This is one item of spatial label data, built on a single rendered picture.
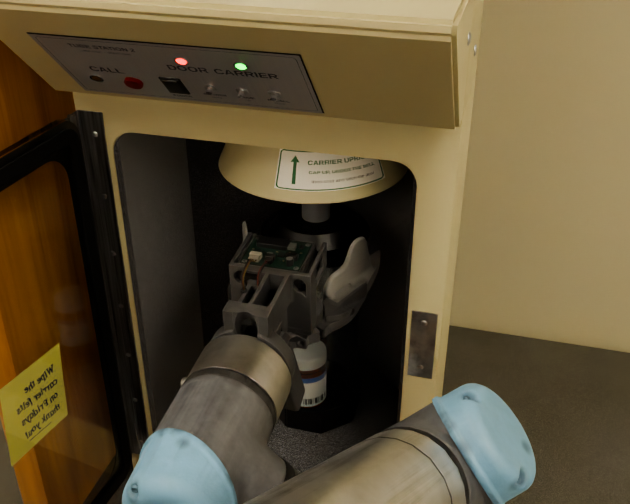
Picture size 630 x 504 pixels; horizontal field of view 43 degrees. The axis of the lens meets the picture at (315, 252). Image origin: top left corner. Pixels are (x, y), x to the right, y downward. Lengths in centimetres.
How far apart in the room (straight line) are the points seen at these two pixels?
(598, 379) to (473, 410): 65
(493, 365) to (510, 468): 63
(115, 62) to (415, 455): 33
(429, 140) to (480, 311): 62
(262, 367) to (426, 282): 16
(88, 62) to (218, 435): 28
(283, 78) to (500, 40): 52
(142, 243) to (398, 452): 39
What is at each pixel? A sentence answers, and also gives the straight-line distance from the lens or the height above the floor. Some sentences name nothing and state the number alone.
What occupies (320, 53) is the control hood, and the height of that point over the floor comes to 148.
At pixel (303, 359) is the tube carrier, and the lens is 82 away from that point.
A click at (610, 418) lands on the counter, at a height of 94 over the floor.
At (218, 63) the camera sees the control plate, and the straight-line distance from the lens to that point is 55.
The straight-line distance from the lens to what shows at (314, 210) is 76.
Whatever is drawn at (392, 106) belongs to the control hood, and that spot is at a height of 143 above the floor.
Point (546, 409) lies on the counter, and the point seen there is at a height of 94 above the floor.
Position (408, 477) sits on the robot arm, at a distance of 43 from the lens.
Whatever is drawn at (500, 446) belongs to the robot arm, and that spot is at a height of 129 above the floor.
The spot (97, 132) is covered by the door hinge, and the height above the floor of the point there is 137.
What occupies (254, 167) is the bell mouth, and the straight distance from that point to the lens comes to 69.
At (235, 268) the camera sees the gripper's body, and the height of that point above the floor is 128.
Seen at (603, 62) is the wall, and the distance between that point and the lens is 104.
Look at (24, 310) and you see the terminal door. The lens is 67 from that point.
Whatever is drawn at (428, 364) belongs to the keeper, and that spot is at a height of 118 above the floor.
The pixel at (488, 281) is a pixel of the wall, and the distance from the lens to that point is 117.
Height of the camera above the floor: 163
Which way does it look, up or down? 31 degrees down
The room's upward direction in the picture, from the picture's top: straight up
